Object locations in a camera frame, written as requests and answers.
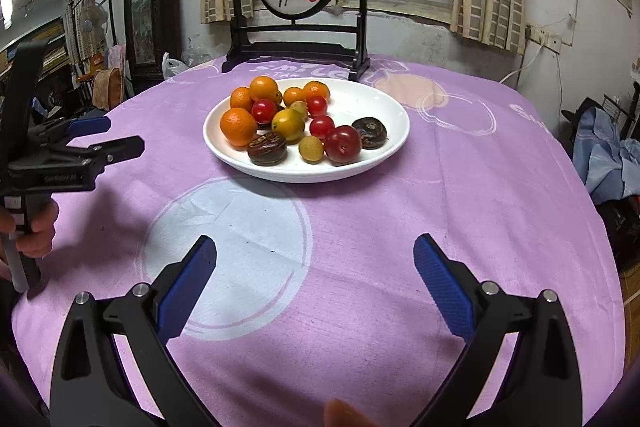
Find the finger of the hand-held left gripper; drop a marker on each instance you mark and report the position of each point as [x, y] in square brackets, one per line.
[90, 125]
[122, 148]

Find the person's right hand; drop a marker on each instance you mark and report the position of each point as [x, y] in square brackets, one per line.
[347, 414]

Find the small orange tangerine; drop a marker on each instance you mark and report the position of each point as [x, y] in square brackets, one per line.
[294, 97]

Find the person's left hand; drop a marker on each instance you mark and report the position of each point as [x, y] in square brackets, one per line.
[39, 229]

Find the white oval plate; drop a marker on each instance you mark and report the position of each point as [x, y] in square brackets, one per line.
[360, 99]

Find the yellow green lemon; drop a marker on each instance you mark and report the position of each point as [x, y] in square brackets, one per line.
[288, 124]

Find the red plum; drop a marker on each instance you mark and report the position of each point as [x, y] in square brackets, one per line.
[343, 144]

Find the white standing fan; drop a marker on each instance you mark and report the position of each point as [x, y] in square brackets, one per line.
[95, 24]

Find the small yellow fruit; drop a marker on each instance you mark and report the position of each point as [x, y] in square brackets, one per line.
[311, 149]
[299, 108]

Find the blue crumpled cloth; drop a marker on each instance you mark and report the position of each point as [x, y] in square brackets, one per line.
[600, 152]

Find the purple printed tablecloth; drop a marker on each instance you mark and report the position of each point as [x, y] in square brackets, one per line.
[350, 257]

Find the large orange tangerine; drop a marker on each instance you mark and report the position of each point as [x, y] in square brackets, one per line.
[238, 126]

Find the white wall socket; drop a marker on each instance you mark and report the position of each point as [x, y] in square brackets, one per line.
[544, 39]

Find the dark brown passion fruit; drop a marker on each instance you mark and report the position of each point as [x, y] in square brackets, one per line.
[267, 149]
[369, 133]

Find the red cherry tomato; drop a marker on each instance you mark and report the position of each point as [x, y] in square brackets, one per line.
[321, 126]
[317, 105]
[264, 111]

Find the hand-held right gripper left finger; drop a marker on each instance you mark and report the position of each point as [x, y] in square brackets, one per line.
[187, 287]

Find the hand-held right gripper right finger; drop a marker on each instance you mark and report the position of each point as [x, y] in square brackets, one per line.
[442, 287]

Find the dark wooden cabinet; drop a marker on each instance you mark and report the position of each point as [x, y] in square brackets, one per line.
[150, 7]

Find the orange chair cushion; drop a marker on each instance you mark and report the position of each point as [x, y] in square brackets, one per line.
[107, 89]

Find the white plastic bag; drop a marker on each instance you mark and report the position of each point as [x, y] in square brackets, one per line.
[174, 67]

